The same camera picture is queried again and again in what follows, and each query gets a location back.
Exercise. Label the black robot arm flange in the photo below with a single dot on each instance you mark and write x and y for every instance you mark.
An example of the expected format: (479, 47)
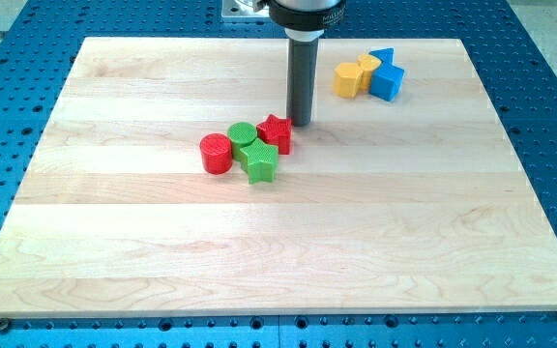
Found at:
(303, 15)

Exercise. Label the blue cube block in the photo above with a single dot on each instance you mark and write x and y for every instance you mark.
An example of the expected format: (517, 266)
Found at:
(386, 81)

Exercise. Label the green star block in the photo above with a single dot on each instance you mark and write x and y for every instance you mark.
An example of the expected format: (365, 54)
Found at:
(260, 161)

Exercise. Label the red star block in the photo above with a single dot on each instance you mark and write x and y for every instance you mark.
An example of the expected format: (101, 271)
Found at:
(276, 131)

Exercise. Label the green cylinder block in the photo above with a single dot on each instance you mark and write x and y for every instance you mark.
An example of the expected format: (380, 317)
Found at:
(241, 135)

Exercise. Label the red cylinder block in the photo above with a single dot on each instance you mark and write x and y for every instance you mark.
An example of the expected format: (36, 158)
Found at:
(216, 153)

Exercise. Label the light wooden board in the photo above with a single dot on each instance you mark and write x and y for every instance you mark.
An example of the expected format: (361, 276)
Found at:
(415, 205)

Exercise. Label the yellow hexagon block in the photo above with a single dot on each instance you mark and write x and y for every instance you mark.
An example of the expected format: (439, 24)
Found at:
(347, 79)

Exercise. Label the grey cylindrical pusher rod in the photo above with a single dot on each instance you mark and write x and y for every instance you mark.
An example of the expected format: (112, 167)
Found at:
(301, 70)

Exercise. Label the yellow heart block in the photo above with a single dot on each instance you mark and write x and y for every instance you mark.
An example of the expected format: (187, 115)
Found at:
(368, 64)

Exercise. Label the blue triangle block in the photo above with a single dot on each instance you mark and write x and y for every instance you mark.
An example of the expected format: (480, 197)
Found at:
(385, 55)

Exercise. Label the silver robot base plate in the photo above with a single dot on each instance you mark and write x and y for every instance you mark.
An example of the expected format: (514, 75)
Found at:
(240, 9)

